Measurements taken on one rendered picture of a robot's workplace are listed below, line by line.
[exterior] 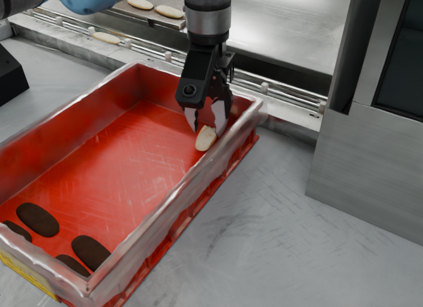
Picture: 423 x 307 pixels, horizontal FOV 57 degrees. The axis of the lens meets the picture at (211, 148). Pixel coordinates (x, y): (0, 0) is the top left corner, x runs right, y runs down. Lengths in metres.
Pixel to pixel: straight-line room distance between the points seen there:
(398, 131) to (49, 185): 0.58
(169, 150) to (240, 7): 0.56
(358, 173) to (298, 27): 0.55
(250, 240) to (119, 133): 0.37
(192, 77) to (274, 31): 0.48
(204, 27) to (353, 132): 0.28
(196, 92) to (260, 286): 0.31
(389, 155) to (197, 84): 0.31
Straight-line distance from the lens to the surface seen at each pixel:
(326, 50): 1.01
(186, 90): 0.62
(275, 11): 1.16
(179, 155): 0.77
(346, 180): 0.66
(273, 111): 0.83
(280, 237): 0.65
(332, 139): 0.62
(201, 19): 0.63
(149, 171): 0.74
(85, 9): 0.56
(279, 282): 0.60
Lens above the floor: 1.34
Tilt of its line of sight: 41 degrees down
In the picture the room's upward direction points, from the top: straight up
